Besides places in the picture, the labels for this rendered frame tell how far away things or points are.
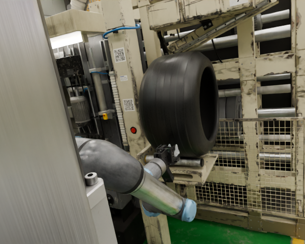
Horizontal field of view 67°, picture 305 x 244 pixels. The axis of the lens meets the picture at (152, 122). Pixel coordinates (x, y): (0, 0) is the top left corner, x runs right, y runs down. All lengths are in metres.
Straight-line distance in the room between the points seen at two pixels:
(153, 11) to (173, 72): 0.57
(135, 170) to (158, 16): 1.14
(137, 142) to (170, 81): 0.52
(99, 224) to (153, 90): 0.96
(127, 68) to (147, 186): 0.85
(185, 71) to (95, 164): 0.68
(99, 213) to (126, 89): 1.24
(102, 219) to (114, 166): 0.39
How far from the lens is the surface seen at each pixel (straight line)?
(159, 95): 1.08
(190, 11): 1.48
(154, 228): 1.75
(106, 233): 0.18
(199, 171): 1.25
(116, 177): 0.56
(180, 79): 1.06
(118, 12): 1.38
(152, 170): 0.89
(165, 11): 1.53
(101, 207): 0.17
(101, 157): 0.55
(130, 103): 1.38
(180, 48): 1.63
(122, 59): 1.37
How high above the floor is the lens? 1.45
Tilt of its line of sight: 15 degrees down
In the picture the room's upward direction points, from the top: 9 degrees counter-clockwise
